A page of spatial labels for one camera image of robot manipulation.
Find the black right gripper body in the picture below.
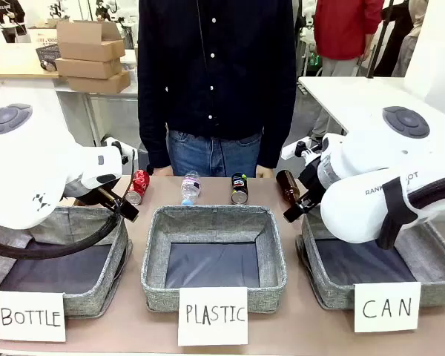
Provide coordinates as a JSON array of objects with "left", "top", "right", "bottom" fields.
[{"left": 298, "top": 157, "right": 326, "bottom": 208}]

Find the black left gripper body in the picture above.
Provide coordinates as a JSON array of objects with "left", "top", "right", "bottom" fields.
[{"left": 63, "top": 183, "right": 111, "bottom": 208}]

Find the brown glass bottle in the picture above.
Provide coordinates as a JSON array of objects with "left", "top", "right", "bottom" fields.
[{"left": 275, "top": 169, "right": 308, "bottom": 208}]

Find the crushed red soda can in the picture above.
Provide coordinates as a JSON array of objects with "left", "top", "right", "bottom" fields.
[{"left": 125, "top": 169, "right": 151, "bottom": 206}]

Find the crushed black soda can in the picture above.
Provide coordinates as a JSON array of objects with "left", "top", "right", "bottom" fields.
[{"left": 230, "top": 172, "right": 250, "bottom": 205}]

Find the small labelled plastic bottle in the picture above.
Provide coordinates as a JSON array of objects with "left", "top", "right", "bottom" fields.
[{"left": 180, "top": 170, "right": 202, "bottom": 206}]

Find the person's left forearm dark sleeve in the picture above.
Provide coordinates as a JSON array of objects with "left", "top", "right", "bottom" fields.
[{"left": 257, "top": 111, "right": 297, "bottom": 170}]

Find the person's right forearm dark sleeve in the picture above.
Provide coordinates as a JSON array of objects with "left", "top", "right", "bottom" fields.
[{"left": 137, "top": 111, "right": 171, "bottom": 174}]

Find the grey fabric basket plastic label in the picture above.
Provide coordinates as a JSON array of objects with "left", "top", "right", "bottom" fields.
[{"left": 140, "top": 205, "right": 289, "bottom": 314}]

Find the grey fabric basket can label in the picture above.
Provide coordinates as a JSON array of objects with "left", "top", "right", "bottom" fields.
[{"left": 295, "top": 207, "right": 445, "bottom": 312}]

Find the grey fabric basket bottle label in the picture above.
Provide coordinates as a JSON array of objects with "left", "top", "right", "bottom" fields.
[{"left": 0, "top": 205, "right": 134, "bottom": 319}]

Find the white paper sign CAN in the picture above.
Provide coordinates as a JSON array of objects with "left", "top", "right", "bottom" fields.
[{"left": 353, "top": 281, "right": 422, "bottom": 334}]

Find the white desk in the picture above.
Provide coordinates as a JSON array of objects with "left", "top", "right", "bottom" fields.
[{"left": 298, "top": 76, "right": 445, "bottom": 135}]

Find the closed flat cardboard box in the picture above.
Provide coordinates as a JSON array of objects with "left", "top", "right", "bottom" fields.
[
  {"left": 67, "top": 70, "right": 131, "bottom": 94},
  {"left": 55, "top": 57, "right": 123, "bottom": 80}
]

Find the white paper sign PLASTIC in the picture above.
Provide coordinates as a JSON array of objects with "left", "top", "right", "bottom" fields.
[{"left": 177, "top": 286, "right": 249, "bottom": 347}]

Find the white paper sign BOTTLE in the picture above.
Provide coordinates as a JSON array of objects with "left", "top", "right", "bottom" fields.
[{"left": 0, "top": 290, "right": 67, "bottom": 343}]

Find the person in dark shirt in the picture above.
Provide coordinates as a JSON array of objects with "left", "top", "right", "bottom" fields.
[{"left": 136, "top": 0, "right": 297, "bottom": 178}]

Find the open cardboard box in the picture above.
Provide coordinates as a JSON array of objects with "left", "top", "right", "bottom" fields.
[{"left": 56, "top": 20, "right": 126, "bottom": 63}]

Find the wooden top table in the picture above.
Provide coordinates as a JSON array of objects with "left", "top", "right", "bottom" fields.
[{"left": 0, "top": 43, "right": 60, "bottom": 79}]

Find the bystander in red sweater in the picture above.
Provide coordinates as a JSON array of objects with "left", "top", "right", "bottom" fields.
[{"left": 309, "top": 0, "right": 385, "bottom": 141}]

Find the black tripod pole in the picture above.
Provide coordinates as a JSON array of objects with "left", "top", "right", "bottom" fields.
[{"left": 366, "top": 0, "right": 394, "bottom": 79}]

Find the white plastic crate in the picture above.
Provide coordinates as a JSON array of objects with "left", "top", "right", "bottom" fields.
[{"left": 28, "top": 27, "right": 59, "bottom": 47}]

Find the bystander in dark clothes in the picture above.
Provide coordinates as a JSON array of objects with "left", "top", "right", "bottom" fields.
[{"left": 0, "top": 0, "right": 26, "bottom": 44}]

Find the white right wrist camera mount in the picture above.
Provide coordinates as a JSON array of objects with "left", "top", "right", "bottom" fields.
[{"left": 280, "top": 139, "right": 326, "bottom": 161}]

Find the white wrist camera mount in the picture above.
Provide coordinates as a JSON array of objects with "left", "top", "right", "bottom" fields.
[
  {"left": 101, "top": 136, "right": 130, "bottom": 166},
  {"left": 280, "top": 139, "right": 326, "bottom": 161}
]

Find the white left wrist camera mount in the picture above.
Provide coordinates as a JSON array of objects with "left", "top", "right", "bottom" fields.
[{"left": 101, "top": 136, "right": 130, "bottom": 166}]

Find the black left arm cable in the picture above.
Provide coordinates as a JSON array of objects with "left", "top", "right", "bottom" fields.
[{"left": 0, "top": 148, "right": 139, "bottom": 260}]

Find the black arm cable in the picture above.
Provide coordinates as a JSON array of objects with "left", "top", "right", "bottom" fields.
[
  {"left": 378, "top": 172, "right": 445, "bottom": 250},
  {"left": 0, "top": 148, "right": 139, "bottom": 260}
]

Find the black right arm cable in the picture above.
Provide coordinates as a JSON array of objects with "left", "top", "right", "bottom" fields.
[{"left": 378, "top": 172, "right": 445, "bottom": 250}]

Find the black wire basket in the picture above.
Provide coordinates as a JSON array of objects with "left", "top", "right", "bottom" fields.
[{"left": 36, "top": 43, "right": 62, "bottom": 71}]

